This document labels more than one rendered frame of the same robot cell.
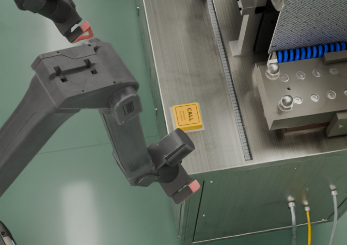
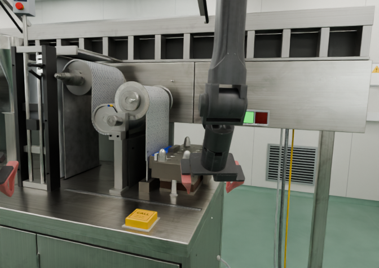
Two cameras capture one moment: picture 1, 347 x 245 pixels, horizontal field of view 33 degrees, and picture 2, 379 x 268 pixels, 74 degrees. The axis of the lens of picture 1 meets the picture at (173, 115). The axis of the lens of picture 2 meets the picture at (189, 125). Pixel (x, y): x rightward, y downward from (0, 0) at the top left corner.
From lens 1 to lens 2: 124 cm
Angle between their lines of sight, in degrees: 72
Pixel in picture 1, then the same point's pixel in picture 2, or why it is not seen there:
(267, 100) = (177, 165)
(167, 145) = not seen: hidden behind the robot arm
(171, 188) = (231, 166)
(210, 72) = (119, 203)
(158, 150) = not seen: hidden behind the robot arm
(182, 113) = (137, 216)
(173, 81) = (102, 218)
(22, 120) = not seen: outside the picture
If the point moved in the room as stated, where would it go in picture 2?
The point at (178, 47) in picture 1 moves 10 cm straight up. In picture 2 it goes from (79, 208) to (79, 179)
